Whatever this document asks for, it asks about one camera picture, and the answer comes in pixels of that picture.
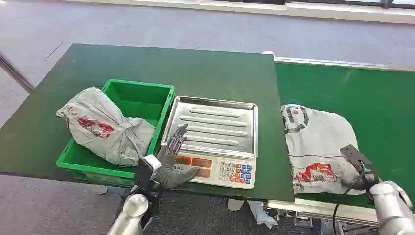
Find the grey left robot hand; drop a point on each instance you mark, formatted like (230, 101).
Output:
(170, 176)

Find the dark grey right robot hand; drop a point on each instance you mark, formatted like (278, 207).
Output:
(356, 159)

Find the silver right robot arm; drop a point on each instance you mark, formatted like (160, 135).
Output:
(390, 207)

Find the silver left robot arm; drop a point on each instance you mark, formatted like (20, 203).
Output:
(131, 211)

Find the flat grey parcel bag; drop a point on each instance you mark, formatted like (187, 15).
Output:
(321, 142)

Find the white electronic scale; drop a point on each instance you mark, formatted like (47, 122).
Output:
(214, 168)

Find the green conveyor belt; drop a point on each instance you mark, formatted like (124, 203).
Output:
(373, 97)

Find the steel weighing tray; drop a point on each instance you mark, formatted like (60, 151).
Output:
(215, 126)

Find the small white scrap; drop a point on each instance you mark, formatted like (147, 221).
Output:
(234, 205)

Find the crumpled grey parcel bag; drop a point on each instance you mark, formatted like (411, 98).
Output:
(103, 129)

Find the green plastic crate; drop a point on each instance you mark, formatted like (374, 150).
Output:
(139, 94)

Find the white crumpled paper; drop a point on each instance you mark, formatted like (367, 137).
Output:
(262, 212)

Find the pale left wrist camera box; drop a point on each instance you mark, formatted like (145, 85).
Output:
(152, 162)

